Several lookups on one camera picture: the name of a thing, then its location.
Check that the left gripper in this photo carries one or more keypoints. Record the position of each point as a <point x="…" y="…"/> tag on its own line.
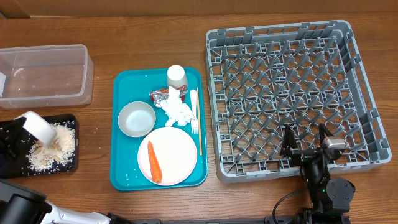
<point x="9" y="137"/>

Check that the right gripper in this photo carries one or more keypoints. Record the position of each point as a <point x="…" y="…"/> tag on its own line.
<point x="288" y="148"/>

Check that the white bowl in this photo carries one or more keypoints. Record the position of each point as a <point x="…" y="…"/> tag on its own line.
<point x="39" y="128"/>

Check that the white rice pile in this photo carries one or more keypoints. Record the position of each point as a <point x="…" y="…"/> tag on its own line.
<point x="66" y="137"/>

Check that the nut shells pile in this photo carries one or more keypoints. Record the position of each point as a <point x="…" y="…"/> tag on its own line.
<point x="48" y="153"/>

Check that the grey bowl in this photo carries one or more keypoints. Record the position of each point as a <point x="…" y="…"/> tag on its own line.
<point x="136" y="119"/>

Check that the orange carrot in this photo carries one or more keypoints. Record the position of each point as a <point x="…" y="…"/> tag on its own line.
<point x="154" y="164"/>

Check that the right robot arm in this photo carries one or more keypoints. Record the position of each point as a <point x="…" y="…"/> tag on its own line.
<point x="330" y="197"/>

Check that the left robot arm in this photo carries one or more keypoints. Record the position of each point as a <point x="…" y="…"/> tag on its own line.
<point x="22" y="205"/>

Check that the black waste tray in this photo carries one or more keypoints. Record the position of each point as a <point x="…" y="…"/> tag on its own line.
<point x="69" y="121"/>

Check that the grey plastic dishwasher rack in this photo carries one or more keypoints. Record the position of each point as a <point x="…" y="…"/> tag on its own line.
<point x="264" y="78"/>

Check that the clear plastic bin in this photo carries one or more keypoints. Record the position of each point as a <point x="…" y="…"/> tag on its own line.
<point x="46" y="75"/>

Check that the white plastic fork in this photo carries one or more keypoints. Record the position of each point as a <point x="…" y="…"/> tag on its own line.
<point x="194" y="121"/>

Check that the wooden chopstick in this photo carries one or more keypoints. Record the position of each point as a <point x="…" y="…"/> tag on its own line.
<point x="199" y="124"/>

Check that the crumpled white tissue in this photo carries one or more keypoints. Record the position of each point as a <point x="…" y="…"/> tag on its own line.
<point x="177" y="111"/>

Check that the white round plate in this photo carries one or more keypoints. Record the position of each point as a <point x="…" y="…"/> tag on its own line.
<point x="175" y="151"/>

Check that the white paper cup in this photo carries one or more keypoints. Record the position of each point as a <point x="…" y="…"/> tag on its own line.
<point x="176" y="76"/>

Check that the teal plastic tray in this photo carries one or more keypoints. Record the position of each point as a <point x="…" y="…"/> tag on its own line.
<point x="135" y="85"/>

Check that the crumpled foil wrapper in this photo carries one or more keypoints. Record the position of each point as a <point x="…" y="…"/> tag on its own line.
<point x="162" y="94"/>

